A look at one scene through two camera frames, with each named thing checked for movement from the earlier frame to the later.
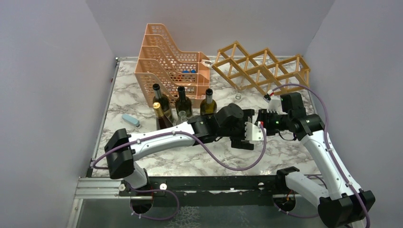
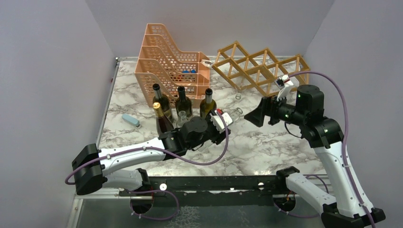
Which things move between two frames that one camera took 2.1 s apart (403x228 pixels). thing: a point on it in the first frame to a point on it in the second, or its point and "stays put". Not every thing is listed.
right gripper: [263, 116] to [268, 106]
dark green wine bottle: [183, 102] stays put
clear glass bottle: [182, 117] stays put
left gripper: [241, 143] to [218, 137]
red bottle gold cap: [162, 121] stays put
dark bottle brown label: [163, 101] stays put
